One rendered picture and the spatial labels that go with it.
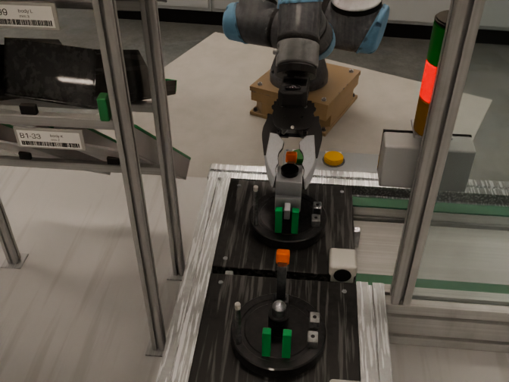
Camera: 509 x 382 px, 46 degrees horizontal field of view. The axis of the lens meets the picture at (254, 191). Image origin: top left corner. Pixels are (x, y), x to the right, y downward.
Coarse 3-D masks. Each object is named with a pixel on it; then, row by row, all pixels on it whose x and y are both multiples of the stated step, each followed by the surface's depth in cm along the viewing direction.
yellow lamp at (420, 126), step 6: (420, 102) 77; (426, 102) 76; (420, 108) 77; (426, 108) 76; (420, 114) 77; (426, 114) 77; (414, 120) 80; (420, 120) 78; (414, 126) 80; (420, 126) 78; (420, 132) 79
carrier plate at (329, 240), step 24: (240, 192) 116; (264, 192) 116; (312, 192) 116; (336, 192) 116; (240, 216) 110; (336, 216) 110; (240, 240) 105; (336, 240) 105; (216, 264) 101; (240, 264) 101; (264, 264) 101; (312, 264) 101
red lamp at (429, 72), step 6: (426, 60) 74; (426, 66) 74; (432, 66) 73; (426, 72) 74; (432, 72) 73; (426, 78) 74; (432, 78) 74; (426, 84) 75; (432, 84) 74; (420, 90) 77; (426, 90) 75; (420, 96) 77; (426, 96) 75
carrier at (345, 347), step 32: (224, 288) 97; (256, 288) 97; (288, 288) 97; (320, 288) 97; (352, 288) 97; (224, 320) 92; (256, 320) 89; (288, 320) 86; (320, 320) 89; (352, 320) 92; (224, 352) 87; (256, 352) 85; (288, 352) 83; (320, 352) 86; (352, 352) 87
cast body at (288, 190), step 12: (288, 168) 101; (300, 168) 103; (276, 180) 100; (288, 180) 100; (300, 180) 100; (276, 192) 101; (288, 192) 101; (300, 192) 101; (276, 204) 102; (288, 204) 101; (300, 204) 102; (288, 216) 101
